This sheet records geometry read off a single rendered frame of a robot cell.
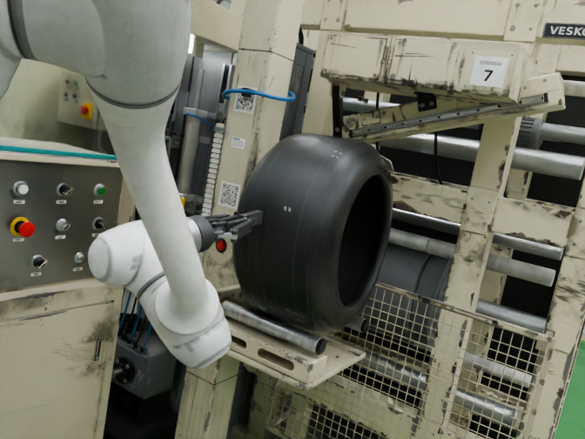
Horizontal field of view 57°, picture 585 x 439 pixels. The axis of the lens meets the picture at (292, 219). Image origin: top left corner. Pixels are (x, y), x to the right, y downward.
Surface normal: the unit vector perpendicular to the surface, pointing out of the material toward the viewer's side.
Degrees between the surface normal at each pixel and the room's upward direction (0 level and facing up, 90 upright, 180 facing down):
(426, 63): 90
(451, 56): 90
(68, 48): 143
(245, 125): 90
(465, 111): 90
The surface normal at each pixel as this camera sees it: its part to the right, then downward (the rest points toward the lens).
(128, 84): 0.00, 0.95
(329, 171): 0.00, -0.56
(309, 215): -0.15, -0.18
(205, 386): -0.53, 0.03
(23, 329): 0.83, 0.23
